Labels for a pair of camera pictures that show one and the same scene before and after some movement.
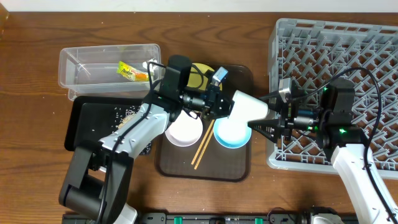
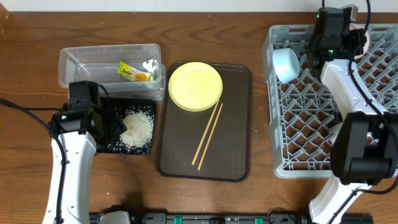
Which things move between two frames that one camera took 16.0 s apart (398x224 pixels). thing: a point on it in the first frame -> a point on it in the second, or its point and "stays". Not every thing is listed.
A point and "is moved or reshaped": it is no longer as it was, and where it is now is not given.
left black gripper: [213, 96] -> [117, 126]
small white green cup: [247, 107] is moved or reshaped
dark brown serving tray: [207, 160] stays
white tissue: [152, 66] stays
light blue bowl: [232, 133] -> [286, 64]
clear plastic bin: [107, 70] stays
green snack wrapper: [130, 73] stays
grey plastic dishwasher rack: [311, 53] stays
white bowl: [185, 131] -> [354, 26]
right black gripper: [286, 121] -> [358, 38]
